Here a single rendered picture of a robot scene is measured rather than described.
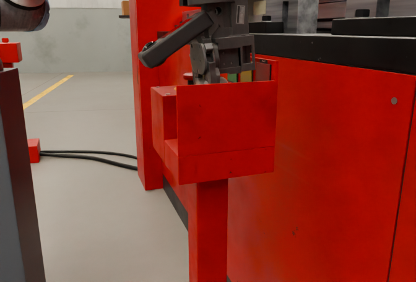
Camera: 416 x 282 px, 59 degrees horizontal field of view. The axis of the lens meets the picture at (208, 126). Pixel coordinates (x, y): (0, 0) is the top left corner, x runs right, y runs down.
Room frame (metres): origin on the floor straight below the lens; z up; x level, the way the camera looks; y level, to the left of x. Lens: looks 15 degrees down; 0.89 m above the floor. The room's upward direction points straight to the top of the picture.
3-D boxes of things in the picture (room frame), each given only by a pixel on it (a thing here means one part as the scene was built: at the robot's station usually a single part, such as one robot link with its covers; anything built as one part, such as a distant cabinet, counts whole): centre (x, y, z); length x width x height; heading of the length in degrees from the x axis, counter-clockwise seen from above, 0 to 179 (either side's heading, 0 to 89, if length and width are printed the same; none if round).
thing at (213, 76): (0.55, 0.00, 0.81); 0.05 x 0.02 x 0.09; 19
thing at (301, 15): (1.15, -0.19, 0.92); 0.39 x 0.06 x 0.10; 20
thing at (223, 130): (0.63, 0.00, 0.75); 0.20 x 0.16 x 0.18; 19
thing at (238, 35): (0.58, -0.02, 0.88); 0.09 x 0.08 x 0.12; 109
